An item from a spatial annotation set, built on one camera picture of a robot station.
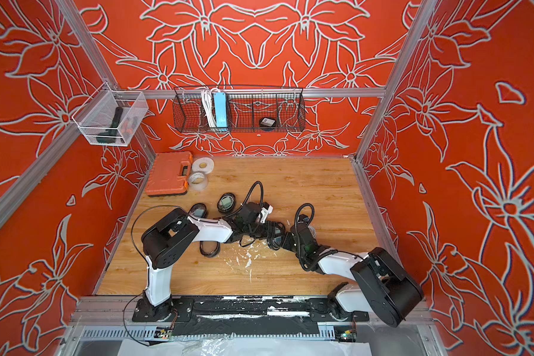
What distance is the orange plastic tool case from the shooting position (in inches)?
40.3

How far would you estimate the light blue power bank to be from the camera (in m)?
0.90

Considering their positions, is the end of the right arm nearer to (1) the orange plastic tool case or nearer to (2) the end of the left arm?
(2) the end of the left arm

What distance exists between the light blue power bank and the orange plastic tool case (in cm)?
35

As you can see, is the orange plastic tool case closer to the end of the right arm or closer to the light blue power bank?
the light blue power bank

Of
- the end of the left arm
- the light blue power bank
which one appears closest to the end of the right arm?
the end of the left arm

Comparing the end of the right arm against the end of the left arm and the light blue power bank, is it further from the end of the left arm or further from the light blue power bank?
the light blue power bank
